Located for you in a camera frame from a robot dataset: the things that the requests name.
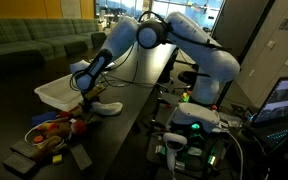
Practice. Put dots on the green plaid sofa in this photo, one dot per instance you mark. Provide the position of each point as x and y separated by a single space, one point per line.
34 33

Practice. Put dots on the gray wall sign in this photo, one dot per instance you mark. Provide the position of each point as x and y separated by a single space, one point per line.
287 24

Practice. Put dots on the white plastic bin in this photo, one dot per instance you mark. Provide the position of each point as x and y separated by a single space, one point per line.
55 93

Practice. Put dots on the blue foam block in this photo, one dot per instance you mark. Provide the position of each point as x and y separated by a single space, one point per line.
42 119

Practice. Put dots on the white VR controller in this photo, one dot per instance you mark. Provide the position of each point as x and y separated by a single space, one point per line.
174 138

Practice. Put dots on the red fuzzy ball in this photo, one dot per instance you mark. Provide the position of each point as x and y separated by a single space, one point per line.
79 127

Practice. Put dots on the white bowl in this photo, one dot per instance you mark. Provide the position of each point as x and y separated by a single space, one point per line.
28 136

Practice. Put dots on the orange toy fruit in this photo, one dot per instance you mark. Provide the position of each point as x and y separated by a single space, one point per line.
38 139

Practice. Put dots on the dark laptop with backlit keys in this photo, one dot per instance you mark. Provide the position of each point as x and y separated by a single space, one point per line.
280 138

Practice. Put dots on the bright window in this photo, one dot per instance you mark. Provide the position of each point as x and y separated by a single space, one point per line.
197 10

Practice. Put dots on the white wall switch plate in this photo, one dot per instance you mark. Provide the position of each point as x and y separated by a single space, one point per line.
271 44

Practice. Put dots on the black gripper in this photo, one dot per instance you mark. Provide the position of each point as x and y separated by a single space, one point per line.
90 101

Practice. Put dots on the small yellow foam cube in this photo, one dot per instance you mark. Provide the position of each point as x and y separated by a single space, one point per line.
57 159

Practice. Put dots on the black office chair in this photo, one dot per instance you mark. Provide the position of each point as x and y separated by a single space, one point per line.
189 76

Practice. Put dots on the gray foam block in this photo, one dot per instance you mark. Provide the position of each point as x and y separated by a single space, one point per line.
80 156
22 148
19 163

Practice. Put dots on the red toy fruit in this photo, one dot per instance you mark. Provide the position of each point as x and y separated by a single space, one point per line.
52 127

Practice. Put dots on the open laptop with lit screen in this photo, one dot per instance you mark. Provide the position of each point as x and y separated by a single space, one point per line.
280 100

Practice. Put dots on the white terry towel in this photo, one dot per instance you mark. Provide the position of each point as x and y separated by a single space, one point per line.
109 108

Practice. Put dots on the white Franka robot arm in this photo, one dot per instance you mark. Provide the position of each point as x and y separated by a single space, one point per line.
200 56

